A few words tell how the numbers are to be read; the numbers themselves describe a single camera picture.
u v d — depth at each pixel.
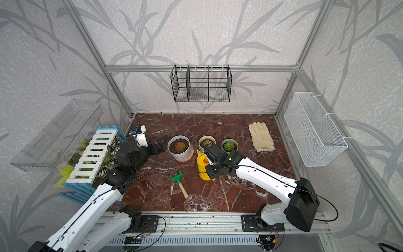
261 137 1.08
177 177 0.89
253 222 0.74
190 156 0.97
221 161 0.58
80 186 0.60
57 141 0.68
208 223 0.75
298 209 0.38
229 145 0.92
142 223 0.72
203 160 0.79
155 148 0.66
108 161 0.70
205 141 0.95
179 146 0.89
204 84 1.06
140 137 0.63
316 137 0.63
